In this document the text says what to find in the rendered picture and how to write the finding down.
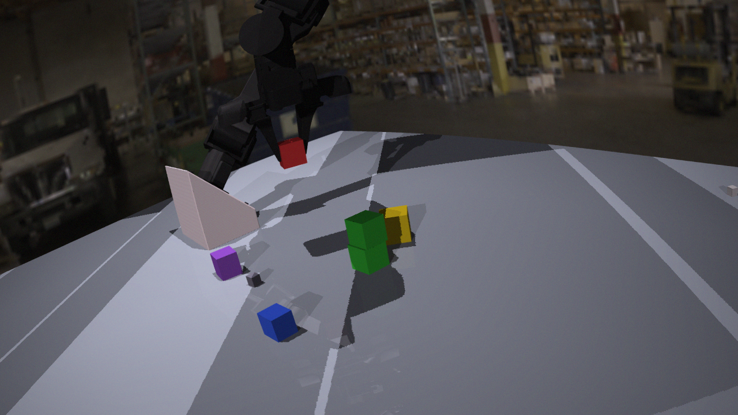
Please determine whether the purple block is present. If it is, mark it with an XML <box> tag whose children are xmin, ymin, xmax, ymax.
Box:
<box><xmin>210</xmin><ymin>246</ymin><xmax>243</xmax><ymax>281</ymax></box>

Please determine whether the yellow block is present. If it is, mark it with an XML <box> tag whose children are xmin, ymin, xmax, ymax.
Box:
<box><xmin>379</xmin><ymin>205</ymin><xmax>412</xmax><ymax>246</ymax></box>

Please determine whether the red block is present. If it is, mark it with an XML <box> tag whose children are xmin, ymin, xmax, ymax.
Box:
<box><xmin>278</xmin><ymin>137</ymin><xmax>307</xmax><ymax>169</ymax></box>

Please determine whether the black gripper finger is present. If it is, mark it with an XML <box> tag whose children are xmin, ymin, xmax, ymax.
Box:
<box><xmin>295</xmin><ymin>101</ymin><xmax>323</xmax><ymax>154</ymax></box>
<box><xmin>246</xmin><ymin>115</ymin><xmax>281</xmax><ymax>162</ymax></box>

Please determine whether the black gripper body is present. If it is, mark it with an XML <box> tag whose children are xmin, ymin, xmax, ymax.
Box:
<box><xmin>217</xmin><ymin>49</ymin><xmax>352</xmax><ymax>128</ymax></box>

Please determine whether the green block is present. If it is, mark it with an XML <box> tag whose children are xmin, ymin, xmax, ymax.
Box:
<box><xmin>347</xmin><ymin>241</ymin><xmax>390</xmax><ymax>275</ymax></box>
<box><xmin>344</xmin><ymin>210</ymin><xmax>388</xmax><ymax>250</ymax></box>

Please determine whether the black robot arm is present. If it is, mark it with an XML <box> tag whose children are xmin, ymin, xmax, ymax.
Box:
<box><xmin>197</xmin><ymin>0</ymin><xmax>329</xmax><ymax>194</ymax></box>

